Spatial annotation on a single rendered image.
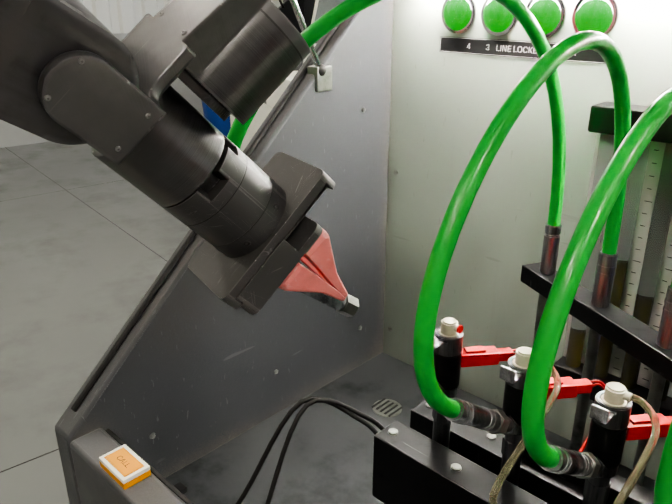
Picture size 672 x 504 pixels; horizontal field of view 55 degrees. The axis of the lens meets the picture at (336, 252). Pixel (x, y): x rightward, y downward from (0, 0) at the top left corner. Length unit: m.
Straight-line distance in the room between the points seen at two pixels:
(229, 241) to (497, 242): 0.57
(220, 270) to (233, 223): 0.04
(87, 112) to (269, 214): 0.13
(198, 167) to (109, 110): 0.07
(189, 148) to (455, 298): 0.68
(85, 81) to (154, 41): 0.06
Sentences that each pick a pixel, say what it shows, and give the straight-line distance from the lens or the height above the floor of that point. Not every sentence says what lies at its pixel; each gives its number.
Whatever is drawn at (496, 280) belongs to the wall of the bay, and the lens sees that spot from 0.94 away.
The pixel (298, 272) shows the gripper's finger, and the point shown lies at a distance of 0.41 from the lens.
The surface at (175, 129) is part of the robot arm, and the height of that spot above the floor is 1.34.
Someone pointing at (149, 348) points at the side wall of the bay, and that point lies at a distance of 0.79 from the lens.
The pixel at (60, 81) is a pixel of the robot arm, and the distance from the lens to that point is 0.31.
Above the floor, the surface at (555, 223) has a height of 1.16.
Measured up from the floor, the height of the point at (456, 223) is 1.27.
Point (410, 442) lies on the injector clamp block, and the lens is 0.69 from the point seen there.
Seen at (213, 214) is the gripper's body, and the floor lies 1.29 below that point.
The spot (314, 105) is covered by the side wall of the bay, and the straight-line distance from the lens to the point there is 0.87.
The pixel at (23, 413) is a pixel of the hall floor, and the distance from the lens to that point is 2.64.
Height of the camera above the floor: 1.41
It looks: 22 degrees down
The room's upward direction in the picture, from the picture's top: straight up
